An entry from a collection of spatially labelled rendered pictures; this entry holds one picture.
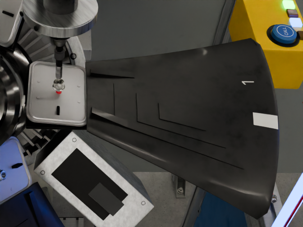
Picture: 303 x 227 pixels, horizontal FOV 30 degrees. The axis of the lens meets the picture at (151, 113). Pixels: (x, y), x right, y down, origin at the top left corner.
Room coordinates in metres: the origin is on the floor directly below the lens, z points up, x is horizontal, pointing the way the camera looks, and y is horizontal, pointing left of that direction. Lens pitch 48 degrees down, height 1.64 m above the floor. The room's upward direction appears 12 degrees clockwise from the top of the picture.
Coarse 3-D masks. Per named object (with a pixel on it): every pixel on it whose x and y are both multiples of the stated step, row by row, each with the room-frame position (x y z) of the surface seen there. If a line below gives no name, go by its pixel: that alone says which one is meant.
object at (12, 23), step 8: (0, 0) 0.46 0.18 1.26; (8, 0) 0.46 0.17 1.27; (16, 0) 0.45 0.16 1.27; (0, 8) 0.45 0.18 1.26; (8, 8) 0.45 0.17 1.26; (16, 8) 0.44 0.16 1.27; (0, 16) 0.45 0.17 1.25; (8, 16) 0.44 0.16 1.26; (16, 16) 0.44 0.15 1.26; (0, 24) 0.44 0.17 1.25; (8, 24) 0.43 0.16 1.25; (16, 24) 0.43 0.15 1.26; (0, 32) 0.43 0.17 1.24; (8, 32) 0.43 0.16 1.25; (16, 32) 0.42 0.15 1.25; (0, 40) 0.42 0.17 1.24; (8, 40) 0.42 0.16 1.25
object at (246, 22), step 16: (240, 0) 0.83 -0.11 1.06; (256, 0) 0.83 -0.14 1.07; (272, 0) 0.84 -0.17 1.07; (240, 16) 0.81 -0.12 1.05; (256, 16) 0.78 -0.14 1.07; (272, 16) 0.79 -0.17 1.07; (240, 32) 0.79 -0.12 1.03; (256, 32) 0.74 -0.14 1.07; (272, 48) 0.71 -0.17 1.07; (288, 48) 0.72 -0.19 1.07; (272, 64) 0.71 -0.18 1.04; (288, 64) 0.72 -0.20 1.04; (288, 80) 0.72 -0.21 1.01
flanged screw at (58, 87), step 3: (54, 81) 0.42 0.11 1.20; (57, 81) 0.42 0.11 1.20; (60, 81) 0.42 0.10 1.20; (63, 81) 0.42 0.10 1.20; (54, 84) 0.41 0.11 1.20; (57, 84) 0.41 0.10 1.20; (60, 84) 0.41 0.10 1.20; (63, 84) 0.42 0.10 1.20; (54, 87) 0.41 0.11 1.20; (57, 87) 0.41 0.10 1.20; (60, 87) 0.41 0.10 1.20; (63, 87) 0.42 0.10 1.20; (57, 90) 0.41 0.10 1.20; (60, 90) 0.41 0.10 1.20; (57, 93) 0.42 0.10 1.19; (60, 93) 0.42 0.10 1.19
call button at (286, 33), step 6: (282, 24) 0.76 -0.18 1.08; (276, 30) 0.74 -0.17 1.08; (282, 30) 0.75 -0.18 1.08; (288, 30) 0.75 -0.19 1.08; (294, 30) 0.76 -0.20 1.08; (276, 36) 0.73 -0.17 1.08; (282, 36) 0.73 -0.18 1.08; (288, 36) 0.73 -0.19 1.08; (294, 36) 0.74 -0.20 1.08; (282, 42) 0.73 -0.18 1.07; (288, 42) 0.73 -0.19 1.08
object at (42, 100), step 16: (32, 64) 0.45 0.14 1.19; (48, 64) 0.45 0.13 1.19; (64, 64) 0.46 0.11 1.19; (32, 80) 0.42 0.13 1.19; (48, 80) 0.43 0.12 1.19; (64, 80) 0.44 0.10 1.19; (80, 80) 0.44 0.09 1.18; (32, 96) 0.40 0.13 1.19; (48, 96) 0.41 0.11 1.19; (64, 96) 0.41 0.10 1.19; (80, 96) 0.42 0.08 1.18; (32, 112) 0.38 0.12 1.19; (48, 112) 0.38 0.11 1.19; (64, 112) 0.39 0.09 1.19; (80, 112) 0.40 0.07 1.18
